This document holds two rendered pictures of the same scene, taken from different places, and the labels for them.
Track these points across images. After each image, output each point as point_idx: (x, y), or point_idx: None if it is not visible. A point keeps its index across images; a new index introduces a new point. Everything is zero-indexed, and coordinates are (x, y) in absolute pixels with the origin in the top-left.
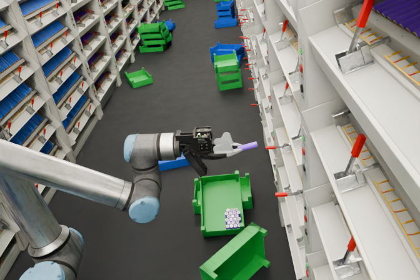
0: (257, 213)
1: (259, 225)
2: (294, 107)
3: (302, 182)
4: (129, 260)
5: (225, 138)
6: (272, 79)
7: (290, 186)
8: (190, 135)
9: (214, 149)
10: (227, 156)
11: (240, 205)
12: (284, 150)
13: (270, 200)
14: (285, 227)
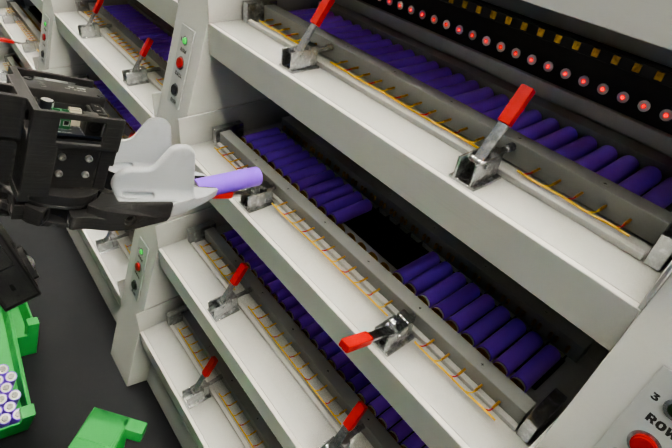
0: (52, 363)
1: (67, 396)
2: (338, 80)
3: (640, 315)
4: None
5: (147, 143)
6: (214, 6)
7: (331, 307)
8: (4, 94)
9: (117, 184)
10: (171, 216)
11: (8, 351)
12: (250, 204)
13: (80, 325)
14: (135, 385)
